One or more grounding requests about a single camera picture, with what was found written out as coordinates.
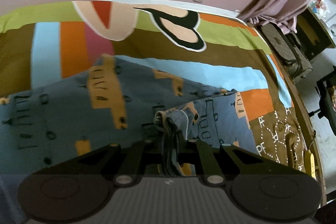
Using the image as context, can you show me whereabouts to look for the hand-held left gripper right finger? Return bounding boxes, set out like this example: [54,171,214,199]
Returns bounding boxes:
[178,132,305,186]

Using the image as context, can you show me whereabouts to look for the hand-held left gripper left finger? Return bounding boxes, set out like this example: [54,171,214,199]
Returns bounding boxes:
[45,135,165,187]

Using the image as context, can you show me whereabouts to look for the blue car print pants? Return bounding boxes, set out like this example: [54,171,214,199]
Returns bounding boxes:
[0,54,257,178]

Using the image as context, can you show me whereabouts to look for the brown printed blanket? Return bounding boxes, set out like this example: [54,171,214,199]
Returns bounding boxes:
[0,0,311,178]

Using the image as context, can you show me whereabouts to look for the dark quilted bag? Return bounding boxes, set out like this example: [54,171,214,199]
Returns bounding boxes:
[259,24,313,83]

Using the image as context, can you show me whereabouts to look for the black stand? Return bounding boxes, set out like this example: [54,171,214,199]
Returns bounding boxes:
[314,74,336,120]

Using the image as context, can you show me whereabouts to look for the dark wooden cabinet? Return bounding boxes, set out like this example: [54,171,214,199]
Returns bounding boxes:
[296,6,336,62]

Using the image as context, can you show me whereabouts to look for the wooden bed frame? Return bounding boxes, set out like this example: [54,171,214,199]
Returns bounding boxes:
[256,26,327,210]

